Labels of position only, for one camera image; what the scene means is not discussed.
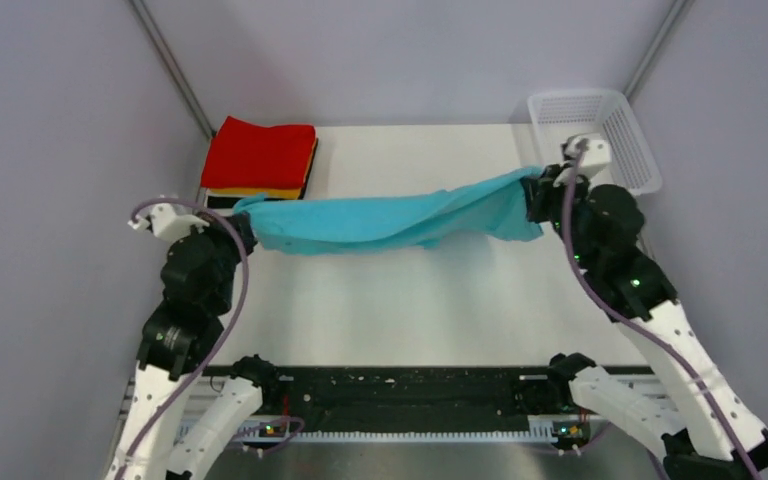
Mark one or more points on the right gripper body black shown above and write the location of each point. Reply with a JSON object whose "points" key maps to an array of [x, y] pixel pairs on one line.
{"points": [[547, 205]]}

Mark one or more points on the teal t-shirt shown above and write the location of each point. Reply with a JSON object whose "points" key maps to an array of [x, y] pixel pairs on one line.
{"points": [[496, 207]]}

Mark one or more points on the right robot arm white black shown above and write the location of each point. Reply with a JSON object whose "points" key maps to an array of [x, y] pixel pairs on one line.
{"points": [[710, 433]]}

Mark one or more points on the aluminium rail frame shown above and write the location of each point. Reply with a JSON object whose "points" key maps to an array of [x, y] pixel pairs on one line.
{"points": [[208, 387]]}

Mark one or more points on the red folded t-shirt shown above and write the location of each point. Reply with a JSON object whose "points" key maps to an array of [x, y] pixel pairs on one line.
{"points": [[247, 155]]}

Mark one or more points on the left corner metal post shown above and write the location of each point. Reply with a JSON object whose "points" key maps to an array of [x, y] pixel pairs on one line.
{"points": [[170, 65]]}

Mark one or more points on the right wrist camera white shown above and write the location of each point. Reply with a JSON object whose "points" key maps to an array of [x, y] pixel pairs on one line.
{"points": [[585, 155]]}

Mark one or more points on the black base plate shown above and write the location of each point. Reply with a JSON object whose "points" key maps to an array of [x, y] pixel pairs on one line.
{"points": [[423, 400]]}

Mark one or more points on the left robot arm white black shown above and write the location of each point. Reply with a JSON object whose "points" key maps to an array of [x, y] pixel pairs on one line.
{"points": [[178, 341]]}

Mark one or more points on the white cable duct strip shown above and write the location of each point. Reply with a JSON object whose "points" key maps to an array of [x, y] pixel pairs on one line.
{"points": [[255, 431]]}

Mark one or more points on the corner metal post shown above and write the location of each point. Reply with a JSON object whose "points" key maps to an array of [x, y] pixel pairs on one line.
{"points": [[170, 65], [676, 14]]}

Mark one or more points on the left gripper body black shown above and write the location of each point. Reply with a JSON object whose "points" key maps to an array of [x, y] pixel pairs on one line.
{"points": [[229, 247]]}

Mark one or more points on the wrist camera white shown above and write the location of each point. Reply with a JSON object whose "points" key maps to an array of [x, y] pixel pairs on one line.
{"points": [[167, 222], [585, 155]]}

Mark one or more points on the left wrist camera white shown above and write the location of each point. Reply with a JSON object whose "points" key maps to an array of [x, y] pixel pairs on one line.
{"points": [[167, 222]]}

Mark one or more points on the white plastic basket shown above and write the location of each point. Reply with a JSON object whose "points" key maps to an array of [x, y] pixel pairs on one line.
{"points": [[557, 115]]}

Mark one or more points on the right corner metal post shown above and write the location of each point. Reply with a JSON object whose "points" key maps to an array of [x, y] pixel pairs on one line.
{"points": [[676, 14]]}

